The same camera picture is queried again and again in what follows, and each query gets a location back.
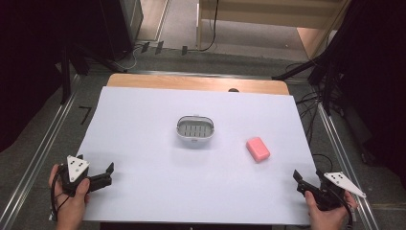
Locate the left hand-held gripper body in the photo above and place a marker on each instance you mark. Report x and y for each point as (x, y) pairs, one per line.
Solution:
(76, 167)

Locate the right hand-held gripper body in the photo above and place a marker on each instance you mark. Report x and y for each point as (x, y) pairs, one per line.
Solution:
(338, 180)

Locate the pink soap bar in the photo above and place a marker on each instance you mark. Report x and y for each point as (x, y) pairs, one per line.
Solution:
(258, 149)

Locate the white soap dish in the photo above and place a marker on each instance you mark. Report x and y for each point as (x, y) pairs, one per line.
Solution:
(195, 131)

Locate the person's left hand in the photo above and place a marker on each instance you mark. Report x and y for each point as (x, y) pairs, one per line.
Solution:
(72, 207)

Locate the person's right hand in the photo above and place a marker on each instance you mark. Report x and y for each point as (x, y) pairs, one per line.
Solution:
(328, 220)

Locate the white table sheet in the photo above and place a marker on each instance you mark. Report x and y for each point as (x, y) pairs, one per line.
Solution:
(159, 179)

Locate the black metal stand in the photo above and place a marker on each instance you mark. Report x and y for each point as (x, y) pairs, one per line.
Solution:
(65, 80)
(327, 83)

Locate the black curtain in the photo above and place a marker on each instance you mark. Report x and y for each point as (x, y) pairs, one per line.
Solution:
(25, 64)
(376, 80)

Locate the wooden table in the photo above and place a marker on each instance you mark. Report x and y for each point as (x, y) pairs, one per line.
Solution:
(178, 82)

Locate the black tape strip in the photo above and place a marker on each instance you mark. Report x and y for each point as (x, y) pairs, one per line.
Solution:
(159, 47)
(184, 50)
(145, 47)

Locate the black cabinet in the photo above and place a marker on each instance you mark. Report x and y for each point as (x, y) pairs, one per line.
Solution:
(118, 25)

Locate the light wooden shelf unit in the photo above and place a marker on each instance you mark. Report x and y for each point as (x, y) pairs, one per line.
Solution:
(255, 12)

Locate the metal floor rail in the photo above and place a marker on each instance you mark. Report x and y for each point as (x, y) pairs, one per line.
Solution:
(38, 159)
(344, 163)

